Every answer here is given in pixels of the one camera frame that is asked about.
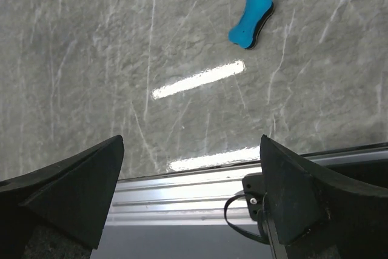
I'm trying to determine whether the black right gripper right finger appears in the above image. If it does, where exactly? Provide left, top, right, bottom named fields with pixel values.
left=260, top=136, right=387, bottom=258

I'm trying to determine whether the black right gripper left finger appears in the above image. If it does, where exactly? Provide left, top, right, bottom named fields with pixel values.
left=1, top=135, right=124, bottom=258

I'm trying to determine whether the blue bone-shaped whiteboard eraser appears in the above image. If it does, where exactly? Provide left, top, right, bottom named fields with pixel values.
left=228, top=0, right=275, bottom=50

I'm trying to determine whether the black thin cable loop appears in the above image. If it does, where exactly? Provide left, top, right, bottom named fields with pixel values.
left=224, top=193, right=270, bottom=244

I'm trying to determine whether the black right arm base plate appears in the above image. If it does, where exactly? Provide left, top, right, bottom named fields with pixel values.
left=242, top=172, right=266, bottom=222

